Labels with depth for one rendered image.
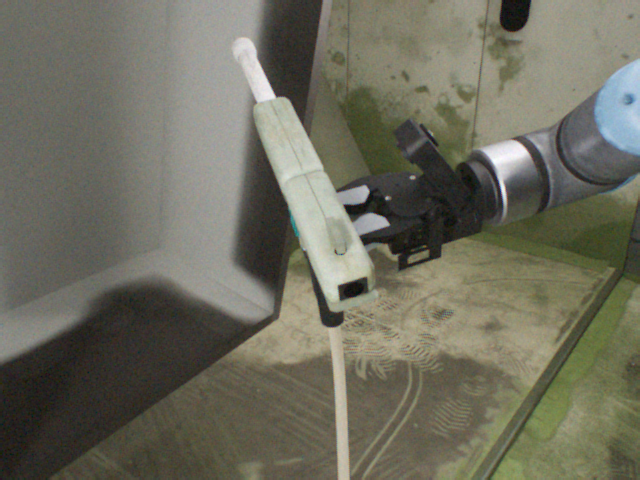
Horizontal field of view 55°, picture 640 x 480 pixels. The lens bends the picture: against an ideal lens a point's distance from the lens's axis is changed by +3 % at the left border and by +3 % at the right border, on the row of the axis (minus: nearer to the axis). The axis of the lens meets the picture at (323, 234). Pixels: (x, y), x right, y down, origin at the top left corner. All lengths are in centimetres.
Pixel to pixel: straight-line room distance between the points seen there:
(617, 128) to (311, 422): 119
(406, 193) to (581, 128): 18
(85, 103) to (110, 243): 31
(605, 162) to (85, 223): 92
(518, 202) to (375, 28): 220
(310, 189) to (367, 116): 229
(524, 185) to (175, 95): 76
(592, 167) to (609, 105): 8
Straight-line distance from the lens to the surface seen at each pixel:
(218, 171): 119
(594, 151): 64
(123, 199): 127
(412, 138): 59
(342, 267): 52
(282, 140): 67
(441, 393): 173
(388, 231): 61
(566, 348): 203
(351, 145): 291
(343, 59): 292
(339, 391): 83
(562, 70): 249
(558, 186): 69
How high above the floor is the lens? 108
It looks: 23 degrees down
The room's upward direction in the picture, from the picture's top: straight up
